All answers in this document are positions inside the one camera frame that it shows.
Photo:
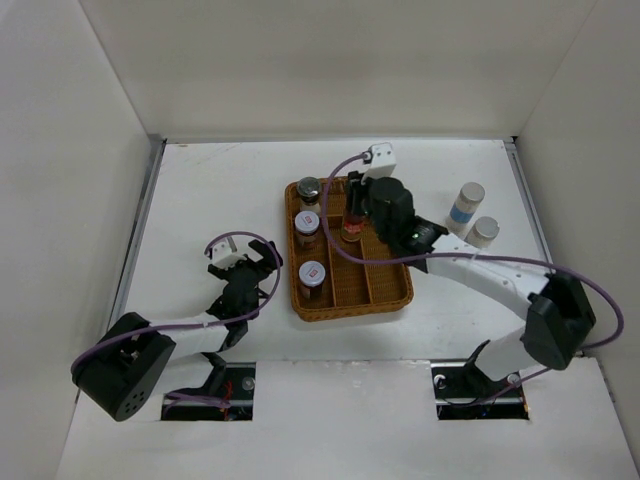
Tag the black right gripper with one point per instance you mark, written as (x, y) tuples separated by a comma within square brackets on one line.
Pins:
[(356, 190)]

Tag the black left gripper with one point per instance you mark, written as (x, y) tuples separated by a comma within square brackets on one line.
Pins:
[(261, 271)]

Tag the red ketchup bottle yellow cap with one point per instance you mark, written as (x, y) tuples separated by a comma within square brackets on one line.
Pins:
[(352, 227)]

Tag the clear-cap salt grinder bottle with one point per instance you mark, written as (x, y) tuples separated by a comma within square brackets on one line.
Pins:
[(309, 190)]

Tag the orange-label spice jar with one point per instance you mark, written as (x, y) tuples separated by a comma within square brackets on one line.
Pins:
[(306, 225)]

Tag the white-lid brown spice jar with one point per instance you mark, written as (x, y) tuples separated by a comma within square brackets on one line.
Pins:
[(311, 275)]

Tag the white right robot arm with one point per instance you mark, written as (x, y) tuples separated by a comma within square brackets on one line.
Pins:
[(553, 306)]

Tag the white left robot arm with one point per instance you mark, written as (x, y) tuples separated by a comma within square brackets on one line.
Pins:
[(180, 359)]

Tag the brown wicker divided basket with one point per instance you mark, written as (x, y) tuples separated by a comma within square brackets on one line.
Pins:
[(350, 289)]

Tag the blue-label white granule bottle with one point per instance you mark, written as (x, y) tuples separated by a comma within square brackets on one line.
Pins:
[(470, 196)]

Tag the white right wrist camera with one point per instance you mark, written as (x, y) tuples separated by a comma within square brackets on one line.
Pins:
[(379, 161)]

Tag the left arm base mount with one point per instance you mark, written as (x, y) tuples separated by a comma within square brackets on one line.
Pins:
[(226, 395)]

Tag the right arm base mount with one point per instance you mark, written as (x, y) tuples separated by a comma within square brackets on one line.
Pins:
[(463, 392)]

